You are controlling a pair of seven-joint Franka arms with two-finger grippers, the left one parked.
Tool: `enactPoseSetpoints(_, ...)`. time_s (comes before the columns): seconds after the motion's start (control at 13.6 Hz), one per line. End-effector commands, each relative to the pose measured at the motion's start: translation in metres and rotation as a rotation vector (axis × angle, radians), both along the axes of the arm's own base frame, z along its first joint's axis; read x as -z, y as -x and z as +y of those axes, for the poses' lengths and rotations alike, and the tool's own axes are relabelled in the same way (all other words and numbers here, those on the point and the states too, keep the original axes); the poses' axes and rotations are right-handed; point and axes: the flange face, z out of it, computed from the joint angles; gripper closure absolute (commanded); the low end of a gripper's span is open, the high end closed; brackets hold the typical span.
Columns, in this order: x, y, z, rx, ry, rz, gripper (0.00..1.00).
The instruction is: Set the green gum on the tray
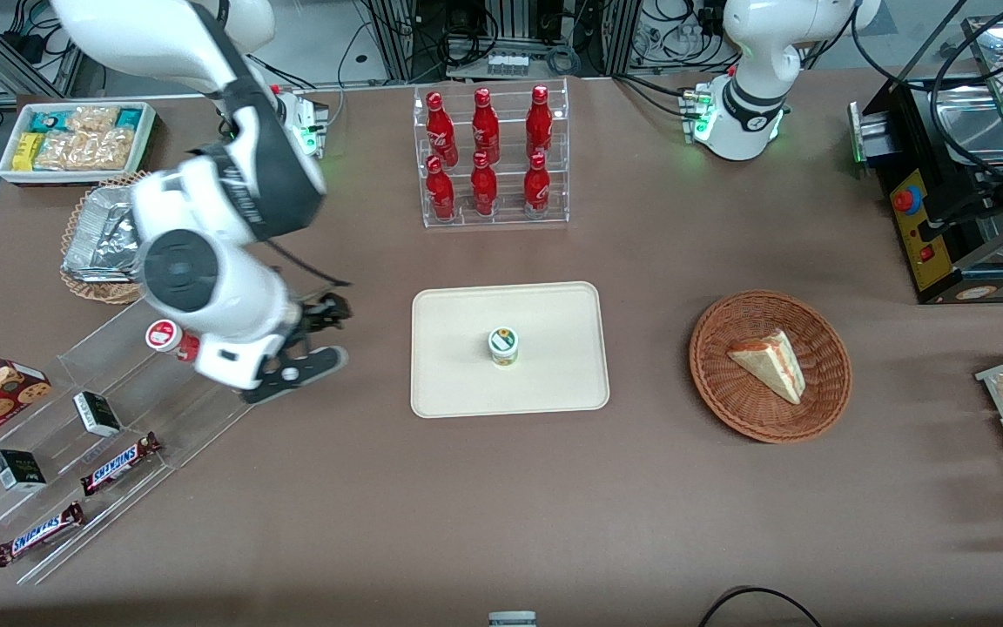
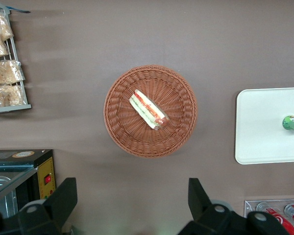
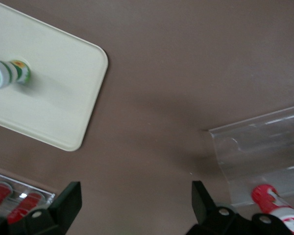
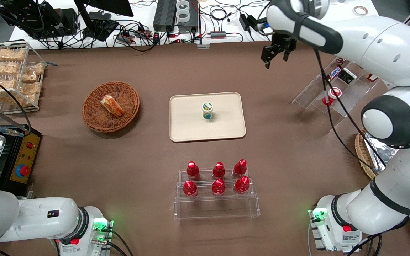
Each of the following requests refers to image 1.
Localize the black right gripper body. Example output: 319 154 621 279
279 299 333 351

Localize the green gum bottle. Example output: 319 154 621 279
488 327 522 368

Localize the red gum bottle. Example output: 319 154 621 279
145 320 200 362

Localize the cream plastic tray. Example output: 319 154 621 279
411 281 610 420

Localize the black conveyor toaster machine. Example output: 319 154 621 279
848 0 1003 306

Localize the red cola bottle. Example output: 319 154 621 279
426 155 456 220
470 152 498 217
426 91 459 168
526 84 554 162
472 87 501 166
523 152 551 219

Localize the clear acrylic bottle rack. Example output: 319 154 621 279
413 77 570 229

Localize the clear acrylic stepped display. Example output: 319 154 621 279
0 277 278 586

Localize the light tan wicker basket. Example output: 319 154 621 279
60 171 156 305

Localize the aluminium foil container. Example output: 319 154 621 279
64 185 145 284

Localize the small black box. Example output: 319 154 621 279
73 392 123 438
0 449 48 493

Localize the Snickers chocolate bar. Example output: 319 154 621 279
0 502 85 569
79 432 163 497

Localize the white plastic snack bin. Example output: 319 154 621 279
0 101 157 187

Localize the clear peanut snack bag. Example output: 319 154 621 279
34 129 136 172
66 106 121 134

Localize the triangular sandwich wedge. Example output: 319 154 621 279
727 328 807 406

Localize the yellow snack packet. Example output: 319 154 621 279
12 132 44 172

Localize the round brown wicker basket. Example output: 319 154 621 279
689 290 853 444

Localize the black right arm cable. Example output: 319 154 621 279
265 240 353 288

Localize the black cable loop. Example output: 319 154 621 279
697 586 825 627

